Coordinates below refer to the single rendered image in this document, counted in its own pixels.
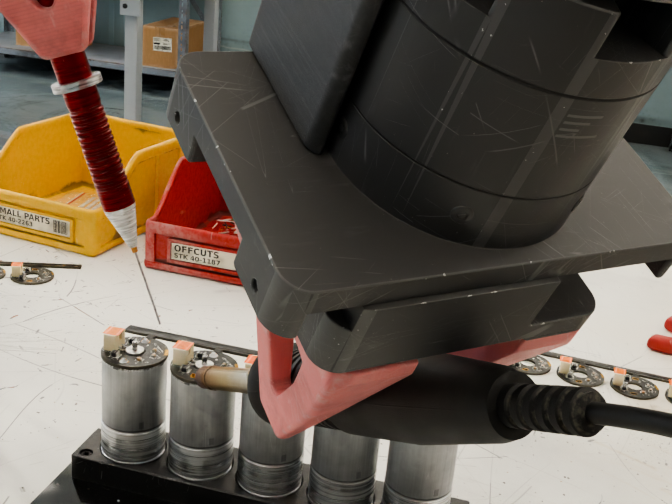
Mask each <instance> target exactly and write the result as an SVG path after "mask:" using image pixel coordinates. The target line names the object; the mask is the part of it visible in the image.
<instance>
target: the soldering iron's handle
mask: <svg viewBox="0 0 672 504"><path fill-rule="evenodd" d="M301 365H302V359H301V355H300V351H299V349H298V346H297V343H293V355H292V366H291V383H292V384H293V383H294V381H295V379H296V377H297V374H298V372H299V370H300V367H301ZM247 392H248V397H249V401H250V403H251V406H252V408H253V409H254V411H255V412H256V413H257V415H258V416H259V417H260V418H261V419H262V420H264V421H265V422H267V423H269V424H270V421H269V419H268V417H267V414H266V412H265V410H264V407H263V405H262V403H261V399H260V387H259V367H258V356H257V358H256V359H255V360H254V362H253V364H252V366H251V368H250V371H249V374H248V380H247ZM592 401H594V402H604V403H606V400H605V399H604V397H603V396H602V395H601V394H600V393H599V392H598V391H597V390H596V389H594V388H591V387H576V386H562V385H546V384H535V383H534V382H533V380H532V379H531V378H530V377H529V376H528V375H526V374H524V373H522V372H520V371H518V370H516V369H514V368H512V367H510V366H506V365H501V364H496V363H491V362H487V361H482V360H477V359H472V358H467V357H462V356H457V355H452V354H447V353H445V354H440V355H435V356H430V357H424V358H419V359H418V365H417V367H416V368H415V370H414V372H413V374H411V375H409V376H408V377H406V378H404V379H402V380H400V381H398V382H396V383H394V384H392V385H390V386H389V387H387V388H385V389H383V390H381V391H379V392H377V393H375V394H373V395H371V396H370V397H368V398H366V399H364V400H362V401H360V402H358V403H356V404H354V405H352V406H350V407H349V408H347V409H345V410H343V411H341V412H339V413H337V414H335V415H333V416H331V417H330V418H328V419H326V420H324V421H322V422H320V423H318V424H316V425H314V426H317V427H324V428H329V429H335V430H341V431H343V432H345V433H348V434H352V435H358V436H365V437H371V438H378V439H384V440H390V441H397V442H403V443H410V444H416V445H467V444H505V443H509V442H512V441H516V440H519V439H522V438H524V437H526V436H527V435H528V434H530V433H531V432H532V431H539V432H549V433H555V434H564V435H571V436H579V437H593V436H595V435H596V434H598V433H599V432H600V431H601V430H602V429H603V428H604V427H605V426H602V425H595V424H591V423H588V421H587V419H586V417H585V411H586V406H587V405H588V404H589V403H591V402H592Z"/></svg>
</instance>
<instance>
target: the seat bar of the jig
mask: <svg viewBox="0 0 672 504"><path fill-rule="evenodd" d="M168 442H169V433H168V432H166V441H165V452H164V453H163V454H162V455H161V456H160V457H159V458H157V459H155V460H153V461H150V462H147V463H142V464H121V463H116V462H113V461H111V460H109V459H107V458H106V457H104V456H103V454H102V453H101V429H100V428H98V429H97V430H95V431H94V432H93V433H92V434H91V435H90V436H89V437H88V439H87V440H86V441H84V442H83V443H82V444H81V445H80V446H79V447H78V448H77V449H76V450H75V451H74V452H73V453H72V454H71V477H72V478H75V479H79V480H84V481H88V482H92V483H96V484H100V485H104V486H108V487H112V488H116V489H120V490H124V491H128V492H133V493H137V494H141V495H145V496H149V497H153V498H157V499H161V500H165V501H169V502H173V503H177V504H311V503H310V501H309V500H308V498H307V494H308V483H309V472H310V464H305V463H303V470H302V482H301V487H300V488H299V489H298V490H297V491H296V492H295V493H293V494H291V495H288V496H285V497H280V498H263V497H258V496H254V495H251V494H249V493H247V492H245V491H243V490H242V489H241V488H240V487H239V486H238V484H237V482H236V480H237V463H238V448H235V447H233V459H232V469H231V470H230V471H229V472H228V473H227V474H226V475H224V476H222V477H220V478H217V479H214V480H208V481H192V480H187V479H183V478H180V477H178V476H176V475H174V474H173V473H172V472H171V471H170V470H169V468H168ZM383 487H384V482H383V481H378V480H376V481H375V489H374V497H373V504H382V495H383ZM450 504H470V502H469V501H467V500H462V499H458V498H453V497H451V500H450Z"/></svg>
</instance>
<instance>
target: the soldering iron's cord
mask: <svg viewBox="0 0 672 504"><path fill-rule="evenodd" d="M585 417H586V419H587V421H588V423H591V424H595V425H602V426H610V427H616V428H623V429H629V430H635V431H640V432H645V433H650V434H655V435H660V436H664V437H669V438H672V413H668V412H663V411H658V410H652V409H646V408H641V407H635V406H628V405H620V404H613V403H604V402H594V401H592V402H591V403H589V404H588V405H587V406H586V411H585Z"/></svg>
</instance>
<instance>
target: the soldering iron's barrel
mask: <svg viewBox="0 0 672 504"><path fill-rule="evenodd" d="M249 371H250V368H235V367H220V366H217V365H212V366H202V367H200V368H199V369H198V370H197V372H196V375H195V380H196V383H197V385H198V386H199V387H201V388H204V389H209V390H213V391H217V390H220V391H228V392H237V393H245V394H248V392H247V380H248V374H249Z"/></svg>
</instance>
